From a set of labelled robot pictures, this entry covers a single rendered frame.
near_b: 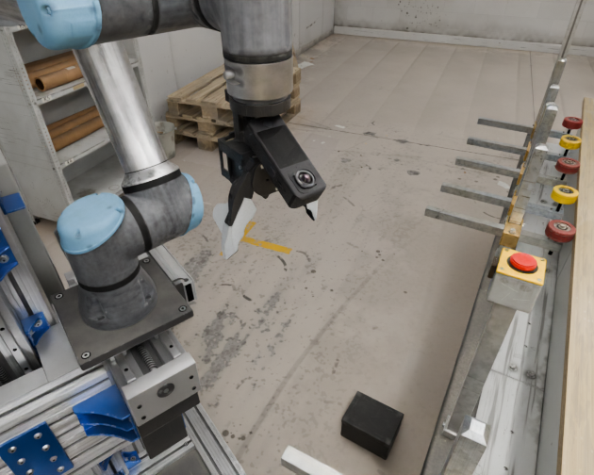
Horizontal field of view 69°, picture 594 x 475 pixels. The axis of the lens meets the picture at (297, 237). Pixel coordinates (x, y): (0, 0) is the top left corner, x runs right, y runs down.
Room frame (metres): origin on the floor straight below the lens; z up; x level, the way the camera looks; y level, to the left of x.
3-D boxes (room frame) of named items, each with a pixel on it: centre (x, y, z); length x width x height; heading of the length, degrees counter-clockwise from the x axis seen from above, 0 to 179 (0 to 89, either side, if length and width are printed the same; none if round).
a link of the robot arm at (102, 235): (0.64, 0.36, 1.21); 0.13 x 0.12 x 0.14; 134
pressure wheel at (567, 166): (1.53, -1.07, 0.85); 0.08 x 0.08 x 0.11
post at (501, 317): (0.54, -0.37, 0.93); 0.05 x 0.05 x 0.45; 61
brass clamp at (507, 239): (1.17, -0.72, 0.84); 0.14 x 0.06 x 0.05; 151
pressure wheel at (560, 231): (1.09, -0.82, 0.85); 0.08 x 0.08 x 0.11
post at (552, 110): (1.41, -0.85, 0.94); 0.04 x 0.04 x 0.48; 61
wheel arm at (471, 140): (1.84, -1.01, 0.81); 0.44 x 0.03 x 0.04; 61
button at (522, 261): (0.54, -0.37, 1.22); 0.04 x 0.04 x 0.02
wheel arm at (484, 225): (1.19, -0.65, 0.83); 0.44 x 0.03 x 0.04; 61
